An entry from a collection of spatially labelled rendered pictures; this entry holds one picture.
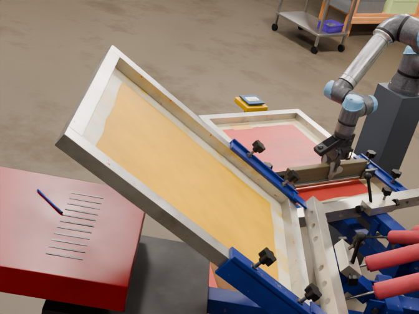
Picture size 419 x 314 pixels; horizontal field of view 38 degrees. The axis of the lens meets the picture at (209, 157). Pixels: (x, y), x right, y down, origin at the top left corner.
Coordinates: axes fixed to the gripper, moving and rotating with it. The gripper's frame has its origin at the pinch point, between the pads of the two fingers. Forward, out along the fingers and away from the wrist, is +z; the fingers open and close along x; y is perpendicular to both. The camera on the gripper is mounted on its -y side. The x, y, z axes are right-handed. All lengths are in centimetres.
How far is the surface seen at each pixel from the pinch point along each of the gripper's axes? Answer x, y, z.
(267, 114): 56, 8, 2
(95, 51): 377, 39, 99
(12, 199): -4, -127, -8
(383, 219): -35.8, -1.3, -3.2
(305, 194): -4.0, -11.4, 5.4
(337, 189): -4.0, 5.4, 5.2
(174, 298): -42, -88, 7
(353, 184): -2.3, 15.6, 5.1
